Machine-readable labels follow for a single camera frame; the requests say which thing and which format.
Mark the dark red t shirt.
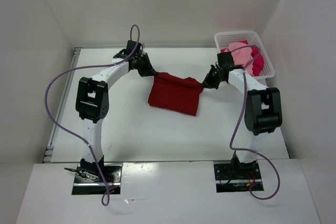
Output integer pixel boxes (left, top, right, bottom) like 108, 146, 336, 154
148, 72, 203, 116

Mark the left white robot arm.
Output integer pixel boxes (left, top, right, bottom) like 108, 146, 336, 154
75, 50, 156, 182

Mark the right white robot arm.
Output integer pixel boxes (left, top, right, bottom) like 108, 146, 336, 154
202, 63, 282, 180

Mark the white plastic basket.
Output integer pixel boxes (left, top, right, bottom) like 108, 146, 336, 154
214, 30, 276, 83

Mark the magenta t shirt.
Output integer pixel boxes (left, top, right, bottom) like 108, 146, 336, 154
221, 40, 264, 77

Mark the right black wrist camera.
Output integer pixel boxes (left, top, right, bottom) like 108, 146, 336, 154
217, 51, 235, 68

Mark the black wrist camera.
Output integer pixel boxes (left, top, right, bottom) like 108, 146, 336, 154
217, 51, 235, 68
124, 40, 143, 56

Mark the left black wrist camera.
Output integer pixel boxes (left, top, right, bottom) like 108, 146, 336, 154
124, 40, 143, 56

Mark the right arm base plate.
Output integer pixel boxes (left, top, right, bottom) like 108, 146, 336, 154
213, 161, 264, 193

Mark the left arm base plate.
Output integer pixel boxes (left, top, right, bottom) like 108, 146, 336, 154
71, 163, 122, 195

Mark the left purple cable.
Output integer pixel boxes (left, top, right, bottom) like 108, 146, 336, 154
44, 24, 144, 206

